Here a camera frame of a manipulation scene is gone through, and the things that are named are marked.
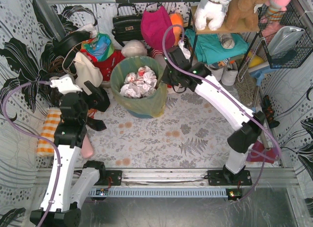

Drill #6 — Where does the black handbag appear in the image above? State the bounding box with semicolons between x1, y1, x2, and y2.
112;3;144;47

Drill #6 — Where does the silver pouch in basket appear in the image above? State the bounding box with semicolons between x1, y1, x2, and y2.
268;26;305;56

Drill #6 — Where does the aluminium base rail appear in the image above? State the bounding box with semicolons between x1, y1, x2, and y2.
36;167;300;201

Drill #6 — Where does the colorful printed cloth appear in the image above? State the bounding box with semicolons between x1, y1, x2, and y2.
80;33;114;62

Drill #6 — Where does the beige chenille mop head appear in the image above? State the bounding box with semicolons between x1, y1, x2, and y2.
235;72;256;107

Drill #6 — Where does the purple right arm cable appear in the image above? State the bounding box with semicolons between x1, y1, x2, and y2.
162;24;282;203

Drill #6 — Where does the orange plush toy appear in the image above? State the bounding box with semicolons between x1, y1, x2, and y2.
169;13;183;26

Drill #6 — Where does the striped colourful sock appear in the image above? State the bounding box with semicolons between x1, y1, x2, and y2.
246;141;280;164

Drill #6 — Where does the brown teddy bear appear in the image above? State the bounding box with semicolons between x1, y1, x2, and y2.
225;0;268;31

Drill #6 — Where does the magenta cloth bag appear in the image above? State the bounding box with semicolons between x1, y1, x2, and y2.
141;6;172;51

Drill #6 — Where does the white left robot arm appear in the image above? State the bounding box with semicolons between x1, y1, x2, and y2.
30;77;106;227

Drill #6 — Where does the pink plush toy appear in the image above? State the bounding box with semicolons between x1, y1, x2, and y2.
265;0;291;21

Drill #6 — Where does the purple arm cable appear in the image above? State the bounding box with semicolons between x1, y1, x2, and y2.
1;80;62;227
162;24;282;203

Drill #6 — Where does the crumpled paper trash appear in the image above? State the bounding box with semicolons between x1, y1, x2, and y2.
120;66;157;99

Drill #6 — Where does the orange checkered towel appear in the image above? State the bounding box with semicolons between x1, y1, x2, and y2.
36;107;61;157

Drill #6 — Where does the black wire basket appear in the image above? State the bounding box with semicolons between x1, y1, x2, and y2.
258;4;313;69

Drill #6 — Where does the white sneaker right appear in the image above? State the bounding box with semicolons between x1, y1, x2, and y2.
221;62;238;86

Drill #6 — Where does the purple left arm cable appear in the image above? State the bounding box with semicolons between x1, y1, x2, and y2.
1;80;62;227

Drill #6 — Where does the white fluffy plush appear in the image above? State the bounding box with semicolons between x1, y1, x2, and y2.
121;40;147;57

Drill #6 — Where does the white plush dog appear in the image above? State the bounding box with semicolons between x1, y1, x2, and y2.
195;0;232;31

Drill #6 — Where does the cream canvas tote bag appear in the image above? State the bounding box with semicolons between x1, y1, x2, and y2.
74;52;103;88

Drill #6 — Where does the teal folded cloth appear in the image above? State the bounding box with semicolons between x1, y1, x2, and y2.
194;34;249;64

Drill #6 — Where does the white sneaker left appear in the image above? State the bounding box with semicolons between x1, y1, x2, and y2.
207;66;224;81

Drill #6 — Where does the wooden shelf rack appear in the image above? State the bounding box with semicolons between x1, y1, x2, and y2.
185;6;260;68

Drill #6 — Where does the teal trash bin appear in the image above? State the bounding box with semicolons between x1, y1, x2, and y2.
110;56;167;118

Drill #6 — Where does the yellow trash bag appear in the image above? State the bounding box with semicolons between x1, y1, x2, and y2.
110;56;167;118

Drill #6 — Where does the white sneaker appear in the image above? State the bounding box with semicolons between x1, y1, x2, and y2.
221;62;238;86
207;66;224;81

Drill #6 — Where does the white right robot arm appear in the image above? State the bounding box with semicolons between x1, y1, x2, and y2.
162;46;265;186

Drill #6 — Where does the black round hat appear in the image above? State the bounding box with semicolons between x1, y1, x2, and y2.
53;31;91;56

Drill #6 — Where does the pink cylinder case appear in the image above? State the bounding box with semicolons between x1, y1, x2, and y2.
81;135;94;159

